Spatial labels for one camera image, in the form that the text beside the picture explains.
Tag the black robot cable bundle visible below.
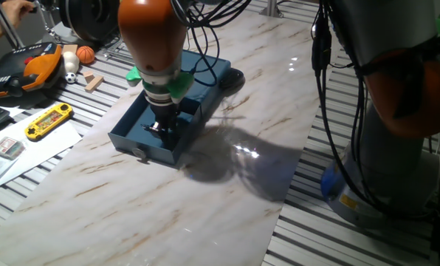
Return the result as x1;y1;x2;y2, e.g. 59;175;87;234
170;0;377;211

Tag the grey metal bar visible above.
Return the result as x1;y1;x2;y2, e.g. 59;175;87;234
0;0;26;50

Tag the yellow handheld game console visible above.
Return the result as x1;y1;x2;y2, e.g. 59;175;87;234
24;103;75;143

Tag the marble pattern mat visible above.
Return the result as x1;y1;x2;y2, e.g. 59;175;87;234
0;2;337;266

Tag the thin metal rod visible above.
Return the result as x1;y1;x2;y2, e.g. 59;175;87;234
31;0;62;42

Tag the black filament spool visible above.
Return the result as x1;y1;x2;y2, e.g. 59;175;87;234
58;0;122;43

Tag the small clear card box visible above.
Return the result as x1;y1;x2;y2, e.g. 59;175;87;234
0;136;27;161

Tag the small orange basketball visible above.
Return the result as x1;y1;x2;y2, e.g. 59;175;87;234
75;45;96;66

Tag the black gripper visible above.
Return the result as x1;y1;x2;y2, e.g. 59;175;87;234
147;98;181;140

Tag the person's hand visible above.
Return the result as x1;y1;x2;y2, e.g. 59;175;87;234
0;0;35;29

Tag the green printed wrist mount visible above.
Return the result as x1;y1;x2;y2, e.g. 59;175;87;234
125;66;196;105

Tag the black and orange teach pendant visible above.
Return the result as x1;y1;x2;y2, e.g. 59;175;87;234
0;42;64;100

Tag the blue drawer box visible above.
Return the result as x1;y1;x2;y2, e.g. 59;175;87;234
107;89;203;167

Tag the blank white paper sheet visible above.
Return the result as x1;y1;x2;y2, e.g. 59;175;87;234
0;106;83;195

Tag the black round disc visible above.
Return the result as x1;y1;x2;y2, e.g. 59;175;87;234
219;67;247;93

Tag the silver metal bracket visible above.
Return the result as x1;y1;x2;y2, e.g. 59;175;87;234
100;35;132;60

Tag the white gourd shaped toy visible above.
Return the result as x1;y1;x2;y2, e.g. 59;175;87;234
62;50;81;75

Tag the aluminium frame profile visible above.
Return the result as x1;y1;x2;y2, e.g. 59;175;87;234
259;0;285;19

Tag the long wooden block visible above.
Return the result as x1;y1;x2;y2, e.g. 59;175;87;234
84;75;106;93

